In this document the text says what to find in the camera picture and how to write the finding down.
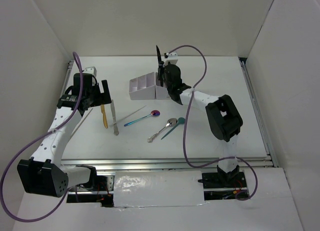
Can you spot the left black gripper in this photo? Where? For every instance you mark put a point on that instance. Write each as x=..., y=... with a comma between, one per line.
x=103, y=98

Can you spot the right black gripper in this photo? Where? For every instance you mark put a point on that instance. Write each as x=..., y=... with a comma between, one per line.
x=168, y=63

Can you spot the black knife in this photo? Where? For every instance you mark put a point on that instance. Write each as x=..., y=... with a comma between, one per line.
x=159, y=56

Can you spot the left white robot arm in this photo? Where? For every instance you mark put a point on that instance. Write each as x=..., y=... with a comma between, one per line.
x=43, y=173

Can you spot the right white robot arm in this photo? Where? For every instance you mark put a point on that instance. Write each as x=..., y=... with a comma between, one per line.
x=223, y=117

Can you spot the gold knife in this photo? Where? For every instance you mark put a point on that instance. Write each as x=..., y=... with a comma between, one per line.
x=104, y=117

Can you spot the white right utensil organizer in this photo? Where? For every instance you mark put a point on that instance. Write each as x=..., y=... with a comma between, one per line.
x=161, y=92

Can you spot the white utensil organizer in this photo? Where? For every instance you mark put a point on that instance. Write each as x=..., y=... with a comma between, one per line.
x=143, y=87
x=161, y=92

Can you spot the white left utensil organizer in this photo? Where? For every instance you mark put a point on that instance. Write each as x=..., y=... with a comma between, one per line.
x=143, y=87

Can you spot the silver ornate knife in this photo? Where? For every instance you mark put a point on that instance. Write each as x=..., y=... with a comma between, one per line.
x=113, y=112

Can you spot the white chopstick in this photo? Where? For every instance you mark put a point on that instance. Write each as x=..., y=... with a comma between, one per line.
x=123, y=118

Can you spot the iridescent rainbow spoon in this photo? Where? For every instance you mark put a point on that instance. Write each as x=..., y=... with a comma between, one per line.
x=153, y=113

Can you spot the teal spoon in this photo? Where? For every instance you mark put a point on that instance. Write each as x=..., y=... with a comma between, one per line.
x=180, y=121

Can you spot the silver ornate spoon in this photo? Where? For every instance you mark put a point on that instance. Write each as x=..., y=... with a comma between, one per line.
x=170, y=122

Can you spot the white cover plate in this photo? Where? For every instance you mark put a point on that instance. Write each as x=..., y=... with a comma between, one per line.
x=158, y=189

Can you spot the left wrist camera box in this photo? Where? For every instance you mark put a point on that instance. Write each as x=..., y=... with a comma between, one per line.
x=90, y=70

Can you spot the aluminium front rail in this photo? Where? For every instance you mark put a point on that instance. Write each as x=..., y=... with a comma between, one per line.
x=155, y=164

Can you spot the aluminium rail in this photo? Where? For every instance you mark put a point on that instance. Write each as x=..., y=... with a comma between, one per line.
x=155, y=164
x=261, y=124

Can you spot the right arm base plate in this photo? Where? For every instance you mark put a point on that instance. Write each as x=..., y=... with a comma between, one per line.
x=212, y=180

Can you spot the aluminium right rail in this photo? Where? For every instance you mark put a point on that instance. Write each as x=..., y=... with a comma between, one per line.
x=261, y=124

